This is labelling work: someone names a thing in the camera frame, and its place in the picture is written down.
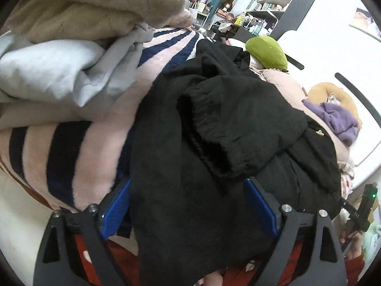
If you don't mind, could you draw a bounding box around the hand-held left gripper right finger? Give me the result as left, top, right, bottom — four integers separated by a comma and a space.
243, 178, 348, 286

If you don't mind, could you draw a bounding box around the tan neck pillow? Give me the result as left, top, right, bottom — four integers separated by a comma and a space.
307, 82, 362, 128

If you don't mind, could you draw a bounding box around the purple cloth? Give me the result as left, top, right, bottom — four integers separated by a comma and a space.
302, 99, 359, 143

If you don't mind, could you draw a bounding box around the black knit garment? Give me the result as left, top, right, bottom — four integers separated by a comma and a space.
130, 39, 342, 286

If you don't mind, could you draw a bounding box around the pink navy striped sweater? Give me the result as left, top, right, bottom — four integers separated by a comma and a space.
0, 27, 201, 212

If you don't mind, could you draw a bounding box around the cream knit sweater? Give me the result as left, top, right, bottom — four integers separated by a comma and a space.
6, 0, 195, 44

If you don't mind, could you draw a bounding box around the green plush cushion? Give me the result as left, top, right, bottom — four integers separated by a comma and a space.
245, 36, 289, 71

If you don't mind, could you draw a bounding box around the black shelving unit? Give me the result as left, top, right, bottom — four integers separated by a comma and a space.
214, 0, 318, 41

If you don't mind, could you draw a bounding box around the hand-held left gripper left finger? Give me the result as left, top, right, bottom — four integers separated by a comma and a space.
33, 178, 132, 286

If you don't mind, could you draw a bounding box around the light grey garment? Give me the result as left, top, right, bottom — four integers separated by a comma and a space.
0, 22, 155, 108

